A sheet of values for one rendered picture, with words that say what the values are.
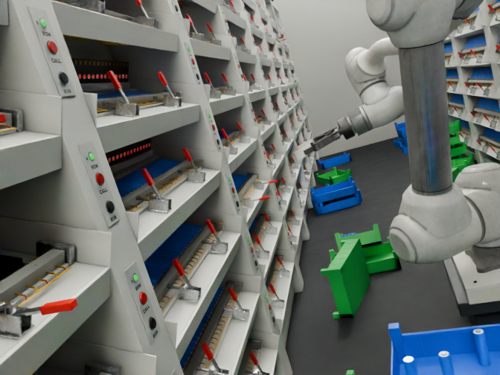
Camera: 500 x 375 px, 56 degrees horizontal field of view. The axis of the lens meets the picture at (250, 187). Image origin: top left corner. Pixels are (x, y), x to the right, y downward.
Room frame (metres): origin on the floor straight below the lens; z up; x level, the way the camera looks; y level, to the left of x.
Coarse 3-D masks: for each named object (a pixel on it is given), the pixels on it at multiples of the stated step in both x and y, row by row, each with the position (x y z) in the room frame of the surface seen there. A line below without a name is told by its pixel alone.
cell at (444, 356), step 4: (440, 352) 0.72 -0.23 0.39; (444, 352) 0.72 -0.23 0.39; (448, 352) 0.72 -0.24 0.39; (440, 356) 0.71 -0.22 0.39; (444, 356) 0.71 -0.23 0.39; (448, 356) 0.71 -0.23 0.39; (440, 360) 0.71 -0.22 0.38; (444, 360) 0.71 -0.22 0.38; (448, 360) 0.71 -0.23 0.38; (440, 364) 0.71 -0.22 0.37; (444, 364) 0.71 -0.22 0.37; (448, 364) 0.71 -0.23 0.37; (444, 368) 0.71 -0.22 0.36; (448, 368) 0.71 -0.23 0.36; (452, 368) 0.71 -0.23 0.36; (444, 372) 0.71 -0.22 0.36; (448, 372) 0.71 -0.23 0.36; (452, 372) 0.71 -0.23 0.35
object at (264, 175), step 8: (240, 168) 2.03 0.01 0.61; (248, 168) 2.02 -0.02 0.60; (256, 168) 2.01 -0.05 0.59; (264, 176) 2.01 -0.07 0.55; (264, 184) 1.94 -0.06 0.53; (256, 192) 1.80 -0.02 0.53; (264, 192) 1.83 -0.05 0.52; (248, 208) 1.57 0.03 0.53; (256, 208) 1.63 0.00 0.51; (248, 216) 1.49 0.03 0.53; (248, 224) 1.46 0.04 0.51
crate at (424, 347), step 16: (400, 336) 0.81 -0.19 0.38; (416, 336) 0.82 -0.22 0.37; (432, 336) 0.81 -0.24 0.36; (448, 336) 0.80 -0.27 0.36; (464, 336) 0.79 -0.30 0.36; (496, 336) 0.77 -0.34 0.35; (400, 352) 0.81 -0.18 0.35; (416, 352) 0.82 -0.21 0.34; (432, 352) 0.81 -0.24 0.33; (464, 352) 0.79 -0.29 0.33; (496, 352) 0.77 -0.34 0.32; (400, 368) 0.80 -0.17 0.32; (432, 368) 0.78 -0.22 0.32; (464, 368) 0.75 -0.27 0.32; (480, 368) 0.74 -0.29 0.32; (496, 368) 0.73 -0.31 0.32
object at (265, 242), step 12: (264, 216) 2.00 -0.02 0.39; (276, 216) 2.01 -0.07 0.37; (252, 228) 1.84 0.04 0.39; (264, 228) 1.90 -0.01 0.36; (276, 228) 1.86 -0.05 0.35; (252, 240) 1.69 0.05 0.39; (264, 240) 1.76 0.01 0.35; (276, 240) 1.77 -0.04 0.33; (264, 252) 1.58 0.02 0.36; (264, 264) 1.41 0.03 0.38; (264, 276) 1.44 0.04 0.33
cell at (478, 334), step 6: (474, 330) 0.75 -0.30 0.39; (480, 330) 0.74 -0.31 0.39; (474, 336) 0.75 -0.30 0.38; (480, 336) 0.74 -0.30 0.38; (480, 342) 0.74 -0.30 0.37; (486, 342) 0.74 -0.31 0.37; (480, 348) 0.74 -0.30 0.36; (486, 348) 0.74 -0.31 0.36; (480, 354) 0.74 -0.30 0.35; (486, 354) 0.74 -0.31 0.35; (480, 360) 0.74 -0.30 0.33; (486, 360) 0.74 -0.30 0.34
